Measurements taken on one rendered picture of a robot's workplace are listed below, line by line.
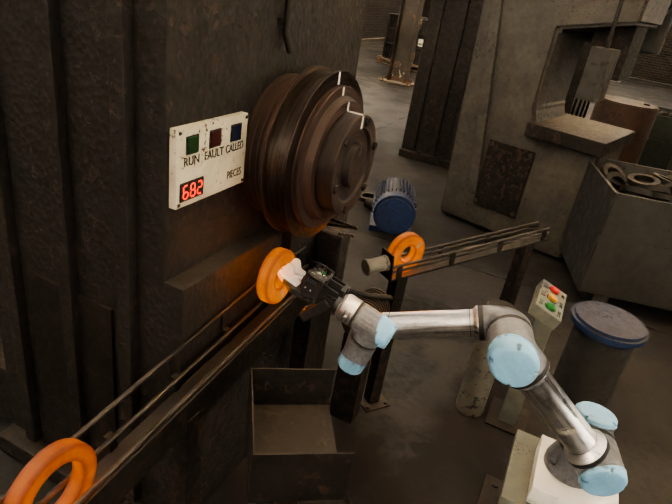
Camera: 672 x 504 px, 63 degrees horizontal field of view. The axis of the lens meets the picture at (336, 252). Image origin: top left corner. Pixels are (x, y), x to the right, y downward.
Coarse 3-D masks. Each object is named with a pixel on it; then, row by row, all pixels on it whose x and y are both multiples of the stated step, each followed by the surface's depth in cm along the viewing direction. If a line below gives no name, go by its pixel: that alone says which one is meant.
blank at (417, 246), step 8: (408, 232) 200; (400, 240) 197; (408, 240) 198; (416, 240) 200; (392, 248) 197; (400, 248) 198; (416, 248) 202; (424, 248) 205; (400, 256) 200; (408, 256) 205; (416, 256) 204; (416, 264) 206
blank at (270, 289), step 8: (280, 248) 148; (272, 256) 144; (280, 256) 145; (288, 256) 149; (264, 264) 143; (272, 264) 143; (280, 264) 146; (264, 272) 143; (272, 272) 143; (264, 280) 143; (272, 280) 145; (280, 280) 153; (256, 288) 145; (264, 288) 143; (272, 288) 146; (280, 288) 151; (264, 296) 145; (272, 296) 147; (280, 296) 152
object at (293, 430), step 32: (256, 384) 132; (288, 384) 134; (320, 384) 135; (256, 416) 132; (288, 416) 134; (320, 416) 135; (256, 448) 125; (288, 448) 126; (320, 448) 127; (256, 480) 111; (288, 480) 112; (320, 480) 114
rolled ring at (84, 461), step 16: (48, 448) 96; (64, 448) 97; (80, 448) 101; (32, 464) 93; (48, 464) 94; (80, 464) 103; (96, 464) 107; (16, 480) 92; (32, 480) 92; (80, 480) 105; (16, 496) 91; (32, 496) 92; (64, 496) 104
